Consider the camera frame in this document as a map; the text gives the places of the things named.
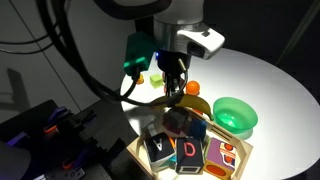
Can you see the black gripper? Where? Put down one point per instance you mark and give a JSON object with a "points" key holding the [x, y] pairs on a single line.
{"points": [[175, 63]]}

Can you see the wooden box tray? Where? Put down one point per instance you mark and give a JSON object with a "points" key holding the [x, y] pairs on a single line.
{"points": [[223, 133]]}

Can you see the light green cube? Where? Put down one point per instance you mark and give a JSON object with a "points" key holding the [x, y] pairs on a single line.
{"points": [[156, 81]]}

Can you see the orange toy fruit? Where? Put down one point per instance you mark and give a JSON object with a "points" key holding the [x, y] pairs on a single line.
{"points": [[192, 88]]}

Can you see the grey cube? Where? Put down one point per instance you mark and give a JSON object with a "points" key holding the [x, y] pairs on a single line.
{"points": [[175, 118]]}

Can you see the small yellow-orange toy fruit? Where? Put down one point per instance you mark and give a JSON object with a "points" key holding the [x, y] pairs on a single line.
{"points": [[140, 79]]}

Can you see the small red toy strawberry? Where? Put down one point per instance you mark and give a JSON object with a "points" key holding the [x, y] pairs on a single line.
{"points": [[200, 112]]}

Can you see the magenta cube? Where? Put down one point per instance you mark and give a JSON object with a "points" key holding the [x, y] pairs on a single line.
{"points": [[170, 127]]}

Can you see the small silver cube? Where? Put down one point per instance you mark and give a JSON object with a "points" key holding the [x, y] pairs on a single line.
{"points": [[151, 129]]}

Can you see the blue cube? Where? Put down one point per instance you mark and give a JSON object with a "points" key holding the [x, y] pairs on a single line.
{"points": [[198, 129]]}

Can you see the black soft cube letter A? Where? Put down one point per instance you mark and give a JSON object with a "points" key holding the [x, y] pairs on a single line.
{"points": [[159, 146]]}

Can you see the green plastic bowl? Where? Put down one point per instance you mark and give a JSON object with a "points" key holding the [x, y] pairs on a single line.
{"points": [[235, 115]]}

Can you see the black soft cube letter D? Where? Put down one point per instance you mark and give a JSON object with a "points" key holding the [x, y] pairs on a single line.
{"points": [[189, 153]]}

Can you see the dark equipment stand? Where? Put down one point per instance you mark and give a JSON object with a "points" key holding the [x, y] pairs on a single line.
{"points": [[106, 116]]}

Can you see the purple soft cube orange patches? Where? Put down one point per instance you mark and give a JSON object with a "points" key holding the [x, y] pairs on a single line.
{"points": [[220, 156]]}

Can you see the dark clamp orange tip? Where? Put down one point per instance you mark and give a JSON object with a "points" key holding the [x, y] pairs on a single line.
{"points": [[66, 116]]}

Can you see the purple clamp orange tip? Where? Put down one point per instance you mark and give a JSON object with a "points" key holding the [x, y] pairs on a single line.
{"points": [[78, 158]]}

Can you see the perforated mounting board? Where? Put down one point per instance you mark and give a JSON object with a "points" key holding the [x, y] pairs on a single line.
{"points": [[66, 174]]}

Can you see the grey rounded housing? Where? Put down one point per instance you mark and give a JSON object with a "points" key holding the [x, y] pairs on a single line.
{"points": [[13, 163]]}

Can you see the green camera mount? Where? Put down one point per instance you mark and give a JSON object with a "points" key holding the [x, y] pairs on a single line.
{"points": [[140, 53]]}

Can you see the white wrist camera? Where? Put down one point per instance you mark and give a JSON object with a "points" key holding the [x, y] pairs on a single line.
{"points": [[200, 41]]}

